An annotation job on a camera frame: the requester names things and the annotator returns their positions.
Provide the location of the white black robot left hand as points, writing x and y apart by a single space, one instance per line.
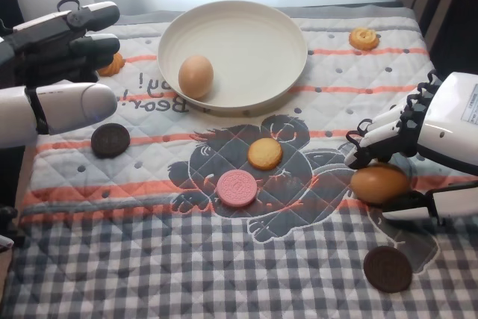
56 110

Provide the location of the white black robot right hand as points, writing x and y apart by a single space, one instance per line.
448 124

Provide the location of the brown egg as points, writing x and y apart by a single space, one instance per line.
196 77
379 186

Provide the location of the round cream plate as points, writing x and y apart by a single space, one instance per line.
254 50

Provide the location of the brown chocolate sandwich cookie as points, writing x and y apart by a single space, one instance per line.
387 269
110 139

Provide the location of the orange swirl cookie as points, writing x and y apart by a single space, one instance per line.
114 68

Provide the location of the yellow flower butter cookie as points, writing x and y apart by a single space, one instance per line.
364 39

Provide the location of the round golden biscuit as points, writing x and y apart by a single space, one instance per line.
265 153

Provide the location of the pink sandwich cookie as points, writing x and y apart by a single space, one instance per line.
237 188

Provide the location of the grey quilt with printed bear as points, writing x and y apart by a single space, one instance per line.
224 259

